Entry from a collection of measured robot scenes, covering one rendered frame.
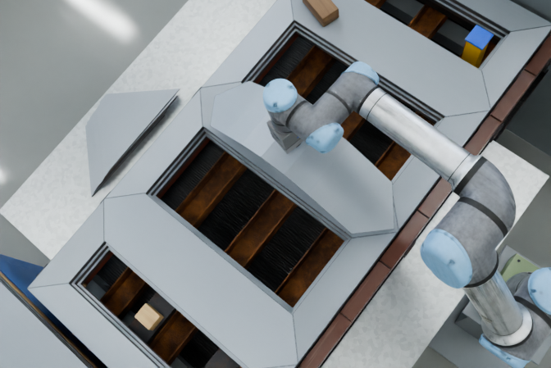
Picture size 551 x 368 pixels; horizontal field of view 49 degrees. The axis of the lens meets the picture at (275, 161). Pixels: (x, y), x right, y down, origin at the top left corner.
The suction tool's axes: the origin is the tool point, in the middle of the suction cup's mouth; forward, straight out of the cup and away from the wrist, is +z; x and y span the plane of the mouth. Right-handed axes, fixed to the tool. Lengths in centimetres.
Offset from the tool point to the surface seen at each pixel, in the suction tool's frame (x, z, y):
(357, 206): 22.9, 7.7, -2.1
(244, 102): -21.4, 6.6, 1.9
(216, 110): -27.0, 10.8, 9.2
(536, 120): 28, 81, -89
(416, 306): 51, 35, 1
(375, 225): 29.2, 11.6, -2.9
